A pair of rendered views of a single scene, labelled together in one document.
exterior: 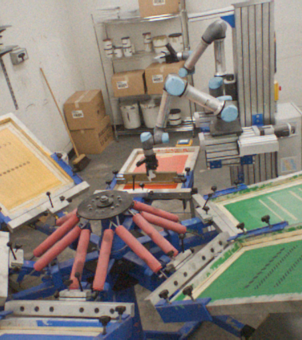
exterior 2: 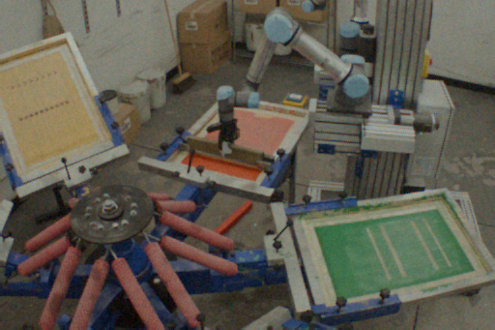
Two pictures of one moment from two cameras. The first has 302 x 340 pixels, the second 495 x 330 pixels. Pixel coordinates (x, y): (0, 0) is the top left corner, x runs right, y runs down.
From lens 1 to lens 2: 1.08 m
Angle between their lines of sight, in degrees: 10
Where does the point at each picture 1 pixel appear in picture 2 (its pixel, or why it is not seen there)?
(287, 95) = (435, 55)
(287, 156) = (422, 155)
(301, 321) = not seen: outside the picture
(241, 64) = (386, 17)
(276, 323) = not seen: outside the picture
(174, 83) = (276, 24)
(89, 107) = (206, 20)
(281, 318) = not seen: outside the picture
